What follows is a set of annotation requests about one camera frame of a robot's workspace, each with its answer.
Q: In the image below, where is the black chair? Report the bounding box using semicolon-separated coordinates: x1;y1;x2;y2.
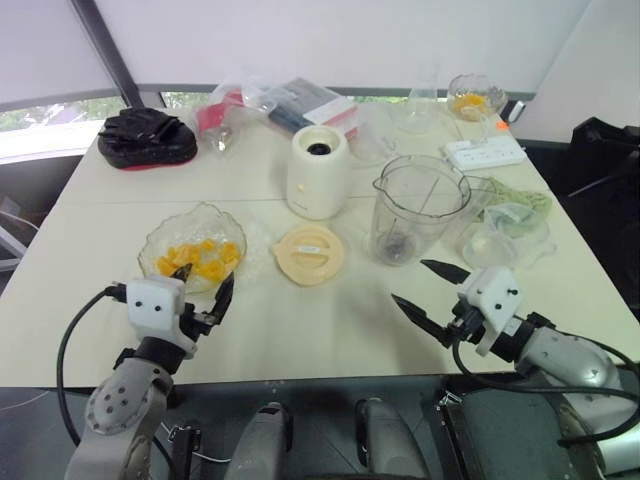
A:
568;116;640;202

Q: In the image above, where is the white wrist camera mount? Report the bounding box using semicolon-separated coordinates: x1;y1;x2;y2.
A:
124;277;197;359
457;266;524;357

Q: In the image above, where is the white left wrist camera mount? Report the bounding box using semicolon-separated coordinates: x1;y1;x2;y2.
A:
124;277;197;359

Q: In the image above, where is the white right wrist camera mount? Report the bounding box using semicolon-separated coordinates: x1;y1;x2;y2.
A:
457;266;524;357

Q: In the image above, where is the dark rounded grey shape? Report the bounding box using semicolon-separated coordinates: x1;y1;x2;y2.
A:
230;399;297;480
353;397;432;480

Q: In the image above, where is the crumpled clear plastic wrap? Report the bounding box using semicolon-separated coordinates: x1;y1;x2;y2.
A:
455;207;559;272
238;219;275;284

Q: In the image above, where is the yellow fruit chunks pile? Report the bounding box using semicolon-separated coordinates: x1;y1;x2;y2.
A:
154;238;242;285

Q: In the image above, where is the dark box in plastic bag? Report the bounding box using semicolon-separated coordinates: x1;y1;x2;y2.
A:
266;77;362;140

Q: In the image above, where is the black window frame bar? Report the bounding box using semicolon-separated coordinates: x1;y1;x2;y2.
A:
68;0;147;110

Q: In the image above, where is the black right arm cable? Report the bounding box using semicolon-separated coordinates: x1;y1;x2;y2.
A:
451;339;640;449

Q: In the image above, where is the clear glass flask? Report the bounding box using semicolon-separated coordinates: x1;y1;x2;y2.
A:
398;63;442;135

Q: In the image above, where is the clear blender jug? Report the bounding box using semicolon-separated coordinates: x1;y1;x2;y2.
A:
370;154;473;267

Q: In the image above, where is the small glass fruit bowl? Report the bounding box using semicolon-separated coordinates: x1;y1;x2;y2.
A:
446;73;509;123

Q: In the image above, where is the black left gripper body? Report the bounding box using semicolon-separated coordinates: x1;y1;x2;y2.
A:
177;299;226;347

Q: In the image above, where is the black pouch on red pad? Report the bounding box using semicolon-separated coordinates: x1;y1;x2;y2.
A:
96;106;199;173

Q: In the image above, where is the white power strip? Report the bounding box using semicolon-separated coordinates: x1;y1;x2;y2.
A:
439;139;529;170

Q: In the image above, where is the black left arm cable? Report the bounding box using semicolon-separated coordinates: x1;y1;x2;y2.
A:
55;282;132;447

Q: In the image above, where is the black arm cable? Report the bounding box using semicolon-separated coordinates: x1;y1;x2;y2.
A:
55;282;132;447
451;339;640;449

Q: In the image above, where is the cream blender lid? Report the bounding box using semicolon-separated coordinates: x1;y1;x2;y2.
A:
271;224;350;288

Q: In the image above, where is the clear plastic cup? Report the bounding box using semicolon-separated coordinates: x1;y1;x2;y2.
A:
348;106;399;169

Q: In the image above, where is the cream blender base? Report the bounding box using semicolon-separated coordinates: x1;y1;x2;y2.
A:
285;125;354;221

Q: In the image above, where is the dark box under table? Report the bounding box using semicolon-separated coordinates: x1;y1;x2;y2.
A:
438;384;604;480

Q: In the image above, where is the wavy-rimmed glass fruit bowl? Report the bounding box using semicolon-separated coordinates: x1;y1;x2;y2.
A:
137;201;249;297

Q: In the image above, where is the red packet in plastic bag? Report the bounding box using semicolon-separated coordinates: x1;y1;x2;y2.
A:
193;82;254;155

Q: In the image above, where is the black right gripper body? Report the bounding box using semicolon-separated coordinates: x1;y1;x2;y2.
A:
442;299;484;346

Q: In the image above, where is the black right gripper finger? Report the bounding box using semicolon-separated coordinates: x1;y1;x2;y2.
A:
419;258;474;287
390;293;451;347

